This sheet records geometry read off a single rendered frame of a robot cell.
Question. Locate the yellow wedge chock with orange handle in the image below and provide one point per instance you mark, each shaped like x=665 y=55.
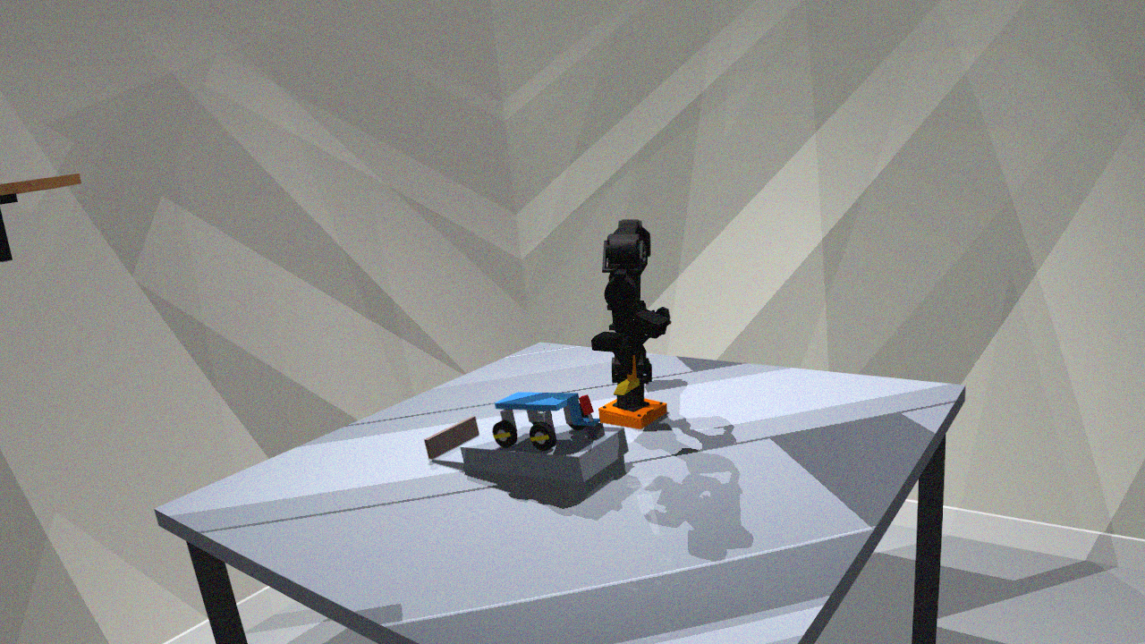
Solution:
x=630 y=383

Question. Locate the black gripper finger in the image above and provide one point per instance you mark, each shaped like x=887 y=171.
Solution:
x=625 y=358
x=637 y=349

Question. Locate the red-headed stop pin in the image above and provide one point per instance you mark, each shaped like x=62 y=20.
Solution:
x=586 y=406

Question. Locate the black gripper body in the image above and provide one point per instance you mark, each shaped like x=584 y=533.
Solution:
x=616 y=342

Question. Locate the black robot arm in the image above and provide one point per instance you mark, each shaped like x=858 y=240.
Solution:
x=626 y=251

